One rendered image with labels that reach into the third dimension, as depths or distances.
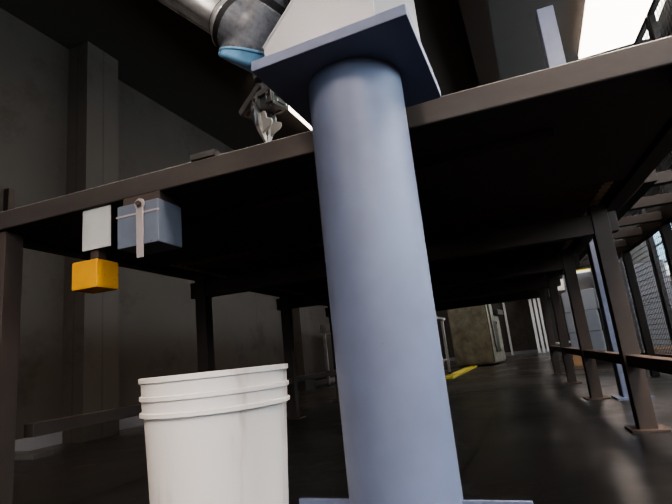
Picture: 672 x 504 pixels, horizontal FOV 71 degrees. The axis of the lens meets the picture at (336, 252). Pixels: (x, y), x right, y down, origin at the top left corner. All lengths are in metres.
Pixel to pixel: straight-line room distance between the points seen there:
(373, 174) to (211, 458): 0.56
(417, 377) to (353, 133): 0.39
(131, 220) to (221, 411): 0.66
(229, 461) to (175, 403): 0.14
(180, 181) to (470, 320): 7.09
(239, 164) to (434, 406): 0.79
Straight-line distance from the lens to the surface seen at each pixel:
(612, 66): 1.16
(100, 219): 1.50
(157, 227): 1.32
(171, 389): 0.93
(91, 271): 1.44
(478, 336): 8.09
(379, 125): 0.79
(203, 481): 0.94
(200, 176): 1.30
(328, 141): 0.80
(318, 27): 0.86
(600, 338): 6.15
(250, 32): 1.07
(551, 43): 3.50
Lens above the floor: 0.37
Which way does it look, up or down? 13 degrees up
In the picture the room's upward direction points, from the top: 6 degrees counter-clockwise
